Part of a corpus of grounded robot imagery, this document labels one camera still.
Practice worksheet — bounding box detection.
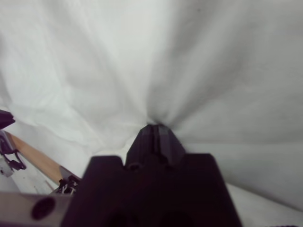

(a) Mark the white t-shirt with small print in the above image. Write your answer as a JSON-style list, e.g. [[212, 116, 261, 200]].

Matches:
[[0, 0, 303, 223]]

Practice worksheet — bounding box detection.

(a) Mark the black mount cable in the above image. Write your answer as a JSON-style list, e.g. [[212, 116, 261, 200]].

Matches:
[[1, 141, 27, 171]]

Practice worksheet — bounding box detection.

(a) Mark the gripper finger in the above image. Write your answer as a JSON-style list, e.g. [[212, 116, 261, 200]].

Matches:
[[126, 123, 156, 169], [152, 122, 187, 167]]

